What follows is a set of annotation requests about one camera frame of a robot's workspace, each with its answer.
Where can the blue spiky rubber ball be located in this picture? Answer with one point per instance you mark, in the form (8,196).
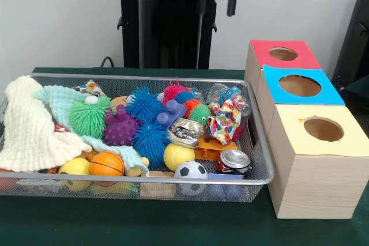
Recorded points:
(144,105)
(151,142)

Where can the orange toy basketball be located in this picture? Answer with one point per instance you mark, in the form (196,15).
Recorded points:
(106,164)

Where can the cream knitted cloth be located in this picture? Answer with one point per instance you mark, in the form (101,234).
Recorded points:
(29,131)

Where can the black monitor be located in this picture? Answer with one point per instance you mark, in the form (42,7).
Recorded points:
(354,44)

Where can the black and white soccer ball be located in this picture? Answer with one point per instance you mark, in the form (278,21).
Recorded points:
(190,170)

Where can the purple knobby ball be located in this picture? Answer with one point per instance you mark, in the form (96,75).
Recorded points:
(120,129)

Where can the wooden box with three holes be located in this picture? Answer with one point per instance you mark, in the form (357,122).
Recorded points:
(311,188)

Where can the multicolour patterned cloth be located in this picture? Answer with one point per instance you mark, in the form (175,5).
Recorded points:
(225,120)

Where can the green spiky rubber ball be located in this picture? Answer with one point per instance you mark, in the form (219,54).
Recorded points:
(89,118)

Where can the mint green cloth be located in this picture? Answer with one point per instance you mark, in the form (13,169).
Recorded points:
(57,99)

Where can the yellow tennis ball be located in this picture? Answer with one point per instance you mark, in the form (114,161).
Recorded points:
(177,156)

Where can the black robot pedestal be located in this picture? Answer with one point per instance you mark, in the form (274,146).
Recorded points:
(167,33)

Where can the clear mesh bin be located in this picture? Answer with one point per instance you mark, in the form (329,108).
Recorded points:
(259,165)

